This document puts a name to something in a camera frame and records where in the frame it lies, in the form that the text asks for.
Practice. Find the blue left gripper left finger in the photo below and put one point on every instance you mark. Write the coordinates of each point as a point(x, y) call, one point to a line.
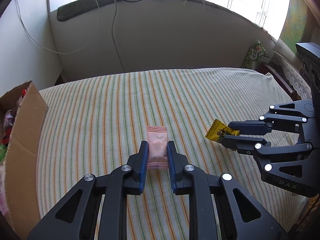
point(138, 163)

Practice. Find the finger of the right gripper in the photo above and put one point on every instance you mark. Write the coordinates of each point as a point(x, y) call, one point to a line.
point(241, 144)
point(251, 127)

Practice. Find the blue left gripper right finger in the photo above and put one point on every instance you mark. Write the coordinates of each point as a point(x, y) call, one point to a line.
point(180, 183)

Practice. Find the yellow candy packet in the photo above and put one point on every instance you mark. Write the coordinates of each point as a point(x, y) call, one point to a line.
point(219, 130)

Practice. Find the pink candy packet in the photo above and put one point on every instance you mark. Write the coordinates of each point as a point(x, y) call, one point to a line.
point(157, 147)

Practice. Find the green candy packet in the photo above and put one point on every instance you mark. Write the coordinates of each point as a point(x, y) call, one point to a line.
point(3, 151)

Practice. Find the dark candy red wrapper large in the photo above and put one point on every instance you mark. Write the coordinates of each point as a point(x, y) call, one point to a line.
point(8, 124)

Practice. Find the dark candy red wrapper small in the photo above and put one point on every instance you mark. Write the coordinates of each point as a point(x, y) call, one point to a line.
point(23, 93)

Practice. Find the dark red wooden furniture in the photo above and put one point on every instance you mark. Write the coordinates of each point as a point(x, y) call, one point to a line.
point(277, 72)

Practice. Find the striped table cloth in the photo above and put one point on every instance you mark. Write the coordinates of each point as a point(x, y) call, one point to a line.
point(94, 125)

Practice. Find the green patterned bag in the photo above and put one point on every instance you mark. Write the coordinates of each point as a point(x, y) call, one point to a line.
point(254, 55)

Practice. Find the white lace cloth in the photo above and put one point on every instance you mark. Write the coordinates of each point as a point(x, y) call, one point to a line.
point(290, 66)

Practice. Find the brown cardboard box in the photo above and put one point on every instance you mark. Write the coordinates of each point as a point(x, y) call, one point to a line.
point(19, 204)

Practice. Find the yellow green wall painting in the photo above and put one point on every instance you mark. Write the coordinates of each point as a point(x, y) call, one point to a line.
point(296, 27)

